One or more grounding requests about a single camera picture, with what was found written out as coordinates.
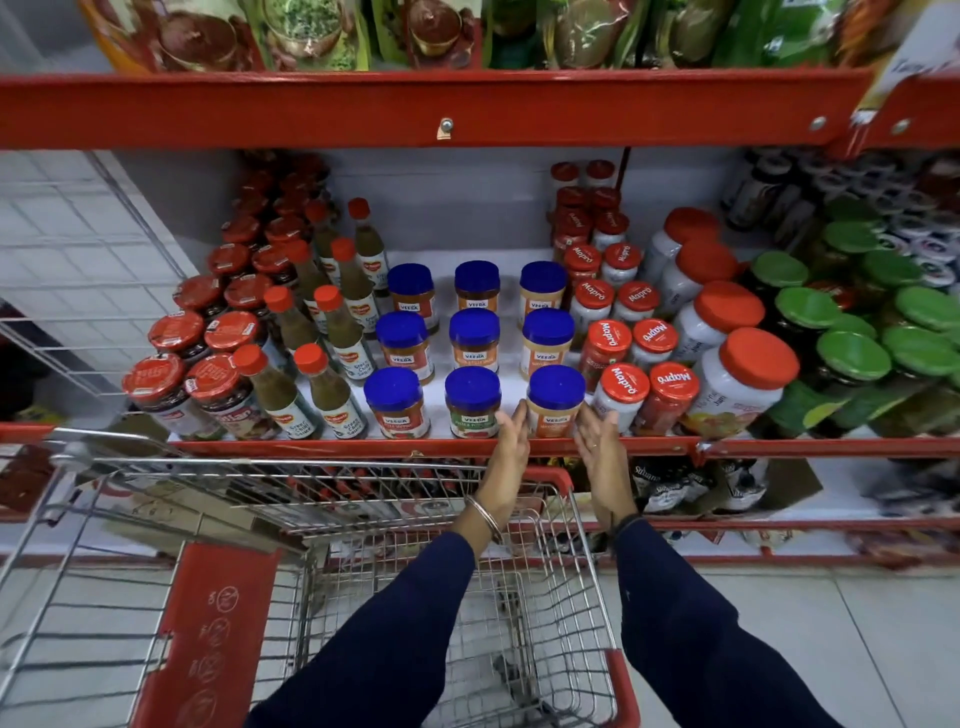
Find person's left hand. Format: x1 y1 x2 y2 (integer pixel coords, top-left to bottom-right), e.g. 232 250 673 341
478 400 531 514

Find person's right hand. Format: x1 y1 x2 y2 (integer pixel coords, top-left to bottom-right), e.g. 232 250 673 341
573 404 639 527

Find blue lid sauce jar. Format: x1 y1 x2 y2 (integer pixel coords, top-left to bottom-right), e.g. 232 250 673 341
525 364 587 439

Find person's left forearm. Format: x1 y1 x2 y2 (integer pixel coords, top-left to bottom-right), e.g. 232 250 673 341
246 495 519 728

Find person's right forearm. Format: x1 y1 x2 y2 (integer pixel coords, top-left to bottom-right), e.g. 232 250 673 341
609 516 843 728

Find rows of blue lid jars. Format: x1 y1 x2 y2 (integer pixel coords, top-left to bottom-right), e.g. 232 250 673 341
363 259 576 441

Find group of dark packets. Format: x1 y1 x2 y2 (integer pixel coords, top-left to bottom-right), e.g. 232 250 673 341
632 457 771 517

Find silver bangle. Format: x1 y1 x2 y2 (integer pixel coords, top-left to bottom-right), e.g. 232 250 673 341
462 494 505 546

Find group of small red lid jars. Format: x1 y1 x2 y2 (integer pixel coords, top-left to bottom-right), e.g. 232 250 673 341
549 159 702 438

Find large white red lid jar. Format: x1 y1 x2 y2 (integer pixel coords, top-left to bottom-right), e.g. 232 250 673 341
670 280 767 363
642 207 722 285
681 327 801 441
657 239 741 318

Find brown cardboard box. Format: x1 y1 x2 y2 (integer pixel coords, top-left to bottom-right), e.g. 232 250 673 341
759 457 825 513

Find red metal shelf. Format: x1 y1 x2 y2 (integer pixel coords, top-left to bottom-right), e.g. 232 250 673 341
0 67 960 153
581 514 960 570
0 422 960 462

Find group of red cap sauce bottles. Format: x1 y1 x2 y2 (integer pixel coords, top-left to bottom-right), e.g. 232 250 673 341
233 196 392 442

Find group of green lid jars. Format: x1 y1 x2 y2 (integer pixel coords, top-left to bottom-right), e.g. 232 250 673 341
738 195 960 441

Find group of dark red lid jars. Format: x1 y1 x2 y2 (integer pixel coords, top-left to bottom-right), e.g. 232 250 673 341
121 150 333 443

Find metal shopping cart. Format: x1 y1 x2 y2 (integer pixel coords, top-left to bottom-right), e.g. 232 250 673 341
0 427 643 728

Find row of spice pouches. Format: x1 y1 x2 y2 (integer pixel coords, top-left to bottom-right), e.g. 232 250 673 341
77 0 960 75

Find white wire rack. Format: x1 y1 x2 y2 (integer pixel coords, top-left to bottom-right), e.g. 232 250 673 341
0 150 198 400

